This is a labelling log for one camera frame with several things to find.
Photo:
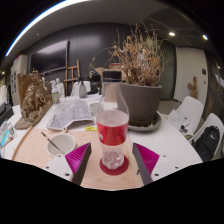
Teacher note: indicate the light wooden drawing board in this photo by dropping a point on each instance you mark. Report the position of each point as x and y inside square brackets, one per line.
[33, 146]

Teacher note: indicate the clear red-labelled drink bottle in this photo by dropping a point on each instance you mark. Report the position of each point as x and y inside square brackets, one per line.
[112, 133]

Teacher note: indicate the black wall screen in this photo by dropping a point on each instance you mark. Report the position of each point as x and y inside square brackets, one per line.
[50, 57]

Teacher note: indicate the small green-labelled plastic bottle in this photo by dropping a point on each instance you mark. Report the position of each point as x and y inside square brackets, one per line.
[55, 95]

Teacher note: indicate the metal spoon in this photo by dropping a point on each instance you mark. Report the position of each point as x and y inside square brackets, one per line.
[50, 140]

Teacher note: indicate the cardboard box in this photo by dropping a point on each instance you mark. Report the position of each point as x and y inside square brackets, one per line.
[100, 70]

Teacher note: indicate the small white plaster figure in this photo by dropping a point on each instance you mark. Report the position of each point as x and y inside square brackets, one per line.
[60, 87]

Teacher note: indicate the grey plant saucer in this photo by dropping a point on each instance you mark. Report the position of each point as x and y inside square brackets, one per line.
[153, 126]

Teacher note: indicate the yellow tag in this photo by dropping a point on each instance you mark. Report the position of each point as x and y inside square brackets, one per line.
[91, 128]

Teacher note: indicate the flat round red coaster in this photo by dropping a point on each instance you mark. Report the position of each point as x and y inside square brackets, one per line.
[106, 170]

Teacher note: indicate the colourful book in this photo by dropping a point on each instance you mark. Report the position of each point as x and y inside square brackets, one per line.
[6, 133]

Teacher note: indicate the white ceramic cup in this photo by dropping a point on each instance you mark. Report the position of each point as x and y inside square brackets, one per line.
[65, 141]

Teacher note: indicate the dark spray bottle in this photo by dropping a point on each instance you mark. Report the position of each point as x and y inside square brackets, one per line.
[82, 90]

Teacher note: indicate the long ceiling light strip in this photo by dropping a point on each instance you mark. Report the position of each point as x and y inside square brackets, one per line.
[36, 21]

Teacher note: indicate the black backpack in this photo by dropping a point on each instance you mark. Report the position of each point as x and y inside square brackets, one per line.
[206, 143]

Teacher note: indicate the papers stack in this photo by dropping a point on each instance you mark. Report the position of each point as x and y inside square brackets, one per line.
[178, 119]

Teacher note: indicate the wooden figure sculpture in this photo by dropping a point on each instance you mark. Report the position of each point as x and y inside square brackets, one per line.
[192, 87]

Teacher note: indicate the black desk device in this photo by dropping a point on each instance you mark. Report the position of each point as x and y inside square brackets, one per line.
[5, 113]

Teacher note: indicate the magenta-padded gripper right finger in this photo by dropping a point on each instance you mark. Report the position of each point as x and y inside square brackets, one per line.
[163, 166]

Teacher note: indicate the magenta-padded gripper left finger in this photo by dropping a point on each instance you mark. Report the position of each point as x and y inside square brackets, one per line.
[57, 165]

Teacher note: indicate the wooden easel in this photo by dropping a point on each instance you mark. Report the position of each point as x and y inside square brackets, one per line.
[68, 76]

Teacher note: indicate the small grey tape roll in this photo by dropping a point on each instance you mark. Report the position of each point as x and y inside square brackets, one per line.
[94, 108]

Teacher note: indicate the dried plant in grey pot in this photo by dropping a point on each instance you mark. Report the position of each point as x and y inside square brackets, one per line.
[143, 103]

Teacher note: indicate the open printed newspaper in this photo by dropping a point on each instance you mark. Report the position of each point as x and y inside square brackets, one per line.
[70, 115]

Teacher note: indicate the round ceiling spotlight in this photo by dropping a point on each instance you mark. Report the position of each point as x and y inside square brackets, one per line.
[172, 33]
[205, 37]

